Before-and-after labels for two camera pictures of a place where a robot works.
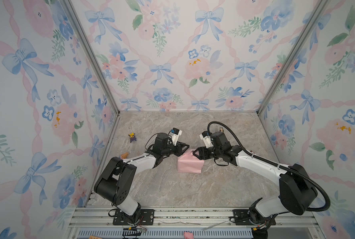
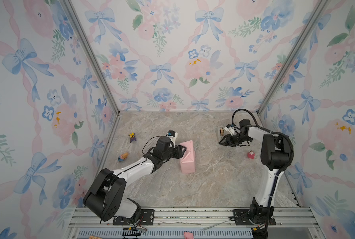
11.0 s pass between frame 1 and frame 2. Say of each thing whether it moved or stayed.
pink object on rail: stayed
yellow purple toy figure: stayed
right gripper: moved
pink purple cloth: moved
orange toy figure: stayed
